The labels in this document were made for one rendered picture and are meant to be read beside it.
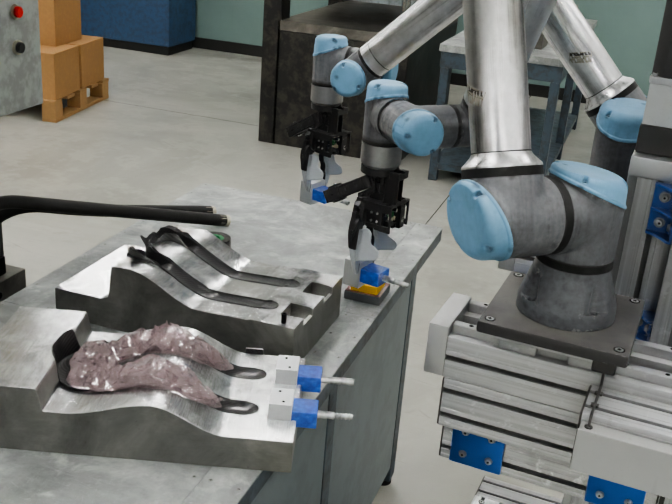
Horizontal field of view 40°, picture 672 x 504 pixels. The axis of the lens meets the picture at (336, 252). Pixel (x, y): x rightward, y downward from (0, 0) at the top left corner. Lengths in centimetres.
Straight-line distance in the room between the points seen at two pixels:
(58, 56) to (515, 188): 525
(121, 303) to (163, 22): 695
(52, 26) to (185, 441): 527
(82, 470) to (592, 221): 83
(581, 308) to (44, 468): 83
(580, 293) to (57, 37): 545
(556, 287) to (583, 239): 9
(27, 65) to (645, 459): 163
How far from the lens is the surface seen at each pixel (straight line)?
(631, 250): 163
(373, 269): 177
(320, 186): 222
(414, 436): 301
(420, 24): 189
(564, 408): 148
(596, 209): 137
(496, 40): 132
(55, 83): 633
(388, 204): 170
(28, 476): 145
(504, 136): 131
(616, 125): 184
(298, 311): 174
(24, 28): 230
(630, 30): 805
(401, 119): 156
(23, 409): 147
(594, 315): 142
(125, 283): 177
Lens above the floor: 164
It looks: 22 degrees down
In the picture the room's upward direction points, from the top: 4 degrees clockwise
